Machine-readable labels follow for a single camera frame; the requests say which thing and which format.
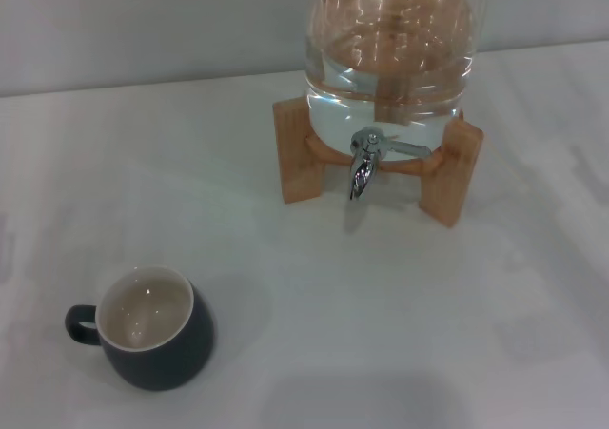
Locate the dark grey ceramic cup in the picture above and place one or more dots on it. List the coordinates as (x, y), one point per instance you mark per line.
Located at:
(157, 362)

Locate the clear glass water jar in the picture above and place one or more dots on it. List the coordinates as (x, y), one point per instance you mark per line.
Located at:
(390, 44)

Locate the chrome faucet tap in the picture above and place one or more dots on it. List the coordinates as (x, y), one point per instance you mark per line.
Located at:
(364, 172)

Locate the wooden dispenser stand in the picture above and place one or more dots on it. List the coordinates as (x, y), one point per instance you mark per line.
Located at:
(297, 162)

